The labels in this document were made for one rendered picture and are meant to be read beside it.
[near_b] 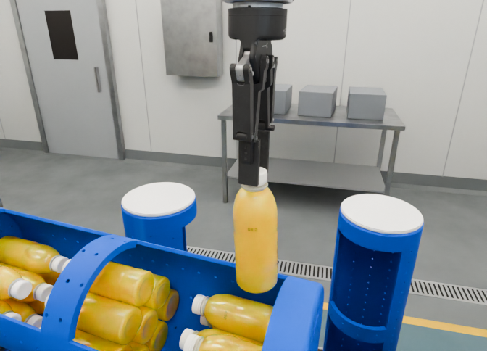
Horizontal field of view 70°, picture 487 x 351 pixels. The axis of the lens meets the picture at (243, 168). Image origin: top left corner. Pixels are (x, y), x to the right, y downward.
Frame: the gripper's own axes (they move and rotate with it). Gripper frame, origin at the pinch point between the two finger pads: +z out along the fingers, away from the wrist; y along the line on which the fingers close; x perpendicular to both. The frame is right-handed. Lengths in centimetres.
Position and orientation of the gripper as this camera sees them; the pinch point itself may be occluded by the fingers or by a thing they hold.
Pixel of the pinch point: (254, 157)
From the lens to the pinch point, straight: 51.8
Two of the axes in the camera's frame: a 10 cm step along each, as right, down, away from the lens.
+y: 3.5, -3.5, 8.7
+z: -0.1, 9.3, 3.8
